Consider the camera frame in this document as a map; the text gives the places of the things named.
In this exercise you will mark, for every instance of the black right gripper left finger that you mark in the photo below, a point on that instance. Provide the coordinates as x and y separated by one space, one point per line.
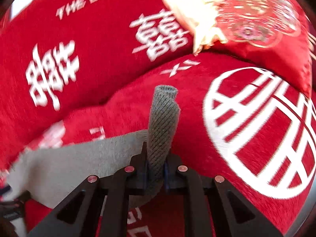
97 206

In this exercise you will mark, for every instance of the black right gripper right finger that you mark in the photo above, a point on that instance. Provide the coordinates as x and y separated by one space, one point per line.
213 208

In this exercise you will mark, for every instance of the grey knit sweater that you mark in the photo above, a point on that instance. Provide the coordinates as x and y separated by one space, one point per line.
50 174

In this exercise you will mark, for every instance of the red wedding bed quilt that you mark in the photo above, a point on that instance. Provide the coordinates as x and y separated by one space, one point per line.
77 71

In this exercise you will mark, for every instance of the red embroidered cushion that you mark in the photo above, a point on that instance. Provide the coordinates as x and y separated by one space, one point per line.
272 34

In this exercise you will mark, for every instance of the cream fringed pillow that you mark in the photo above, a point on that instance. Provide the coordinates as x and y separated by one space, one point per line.
199 18

